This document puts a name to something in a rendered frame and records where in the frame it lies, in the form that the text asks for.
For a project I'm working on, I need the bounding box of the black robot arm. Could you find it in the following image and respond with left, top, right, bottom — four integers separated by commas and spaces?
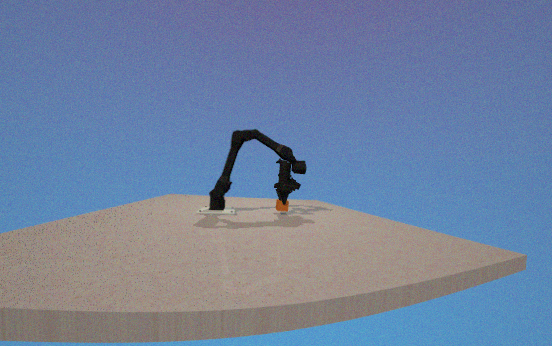
209, 129, 307, 210

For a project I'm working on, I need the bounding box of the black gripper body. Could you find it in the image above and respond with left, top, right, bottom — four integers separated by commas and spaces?
274, 172, 296, 191

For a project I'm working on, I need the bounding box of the orange block with dark square mark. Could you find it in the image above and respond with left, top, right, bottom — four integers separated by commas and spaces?
276, 200, 289, 212

